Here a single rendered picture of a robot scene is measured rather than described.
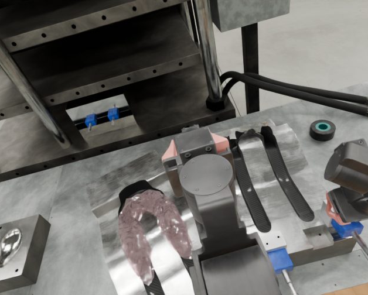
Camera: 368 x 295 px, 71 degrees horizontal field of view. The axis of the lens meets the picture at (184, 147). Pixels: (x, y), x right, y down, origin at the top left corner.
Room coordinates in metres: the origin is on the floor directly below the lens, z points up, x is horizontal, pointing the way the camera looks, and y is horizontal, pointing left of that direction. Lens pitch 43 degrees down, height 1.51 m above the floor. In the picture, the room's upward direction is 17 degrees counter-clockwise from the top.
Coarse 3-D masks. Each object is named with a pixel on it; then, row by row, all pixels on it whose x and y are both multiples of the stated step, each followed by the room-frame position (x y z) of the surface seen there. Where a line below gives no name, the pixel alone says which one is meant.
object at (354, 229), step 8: (320, 216) 0.28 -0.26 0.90; (328, 216) 0.26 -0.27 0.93; (328, 224) 0.25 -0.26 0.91; (336, 224) 0.24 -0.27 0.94; (352, 224) 0.23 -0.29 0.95; (360, 224) 0.22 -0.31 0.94; (344, 232) 0.22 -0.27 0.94; (352, 232) 0.21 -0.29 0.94; (360, 232) 0.21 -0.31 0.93; (360, 240) 0.19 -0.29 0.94
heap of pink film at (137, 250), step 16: (144, 192) 0.53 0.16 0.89; (160, 192) 0.51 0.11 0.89; (128, 208) 0.48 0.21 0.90; (144, 208) 0.46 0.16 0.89; (160, 208) 0.44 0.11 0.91; (176, 208) 0.43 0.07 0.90; (128, 224) 0.42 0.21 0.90; (160, 224) 0.39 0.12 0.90; (176, 224) 0.37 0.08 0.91; (128, 240) 0.36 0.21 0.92; (144, 240) 0.35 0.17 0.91; (176, 240) 0.33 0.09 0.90; (128, 256) 0.33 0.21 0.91; (144, 256) 0.32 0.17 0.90; (144, 272) 0.29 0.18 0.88
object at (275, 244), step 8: (272, 232) 0.27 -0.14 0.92; (280, 232) 0.27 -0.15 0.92; (264, 240) 0.26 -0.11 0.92; (272, 240) 0.26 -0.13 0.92; (280, 240) 0.25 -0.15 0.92; (272, 248) 0.24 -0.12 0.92; (280, 248) 0.24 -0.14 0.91; (272, 256) 0.23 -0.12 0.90; (280, 256) 0.22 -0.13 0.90; (288, 256) 0.22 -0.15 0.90; (272, 264) 0.21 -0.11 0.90; (280, 264) 0.21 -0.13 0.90; (288, 264) 0.20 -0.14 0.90; (280, 272) 0.20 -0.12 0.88; (288, 280) 0.17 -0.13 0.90
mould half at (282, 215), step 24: (264, 120) 0.72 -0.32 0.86; (240, 144) 0.56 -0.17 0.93; (288, 144) 0.51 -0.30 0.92; (264, 168) 0.47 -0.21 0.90; (288, 168) 0.45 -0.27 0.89; (240, 192) 0.43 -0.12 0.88; (264, 192) 0.40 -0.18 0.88; (312, 192) 0.36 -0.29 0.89; (240, 216) 0.35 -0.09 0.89; (288, 216) 0.31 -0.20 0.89; (288, 240) 0.26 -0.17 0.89; (336, 240) 0.23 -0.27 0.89
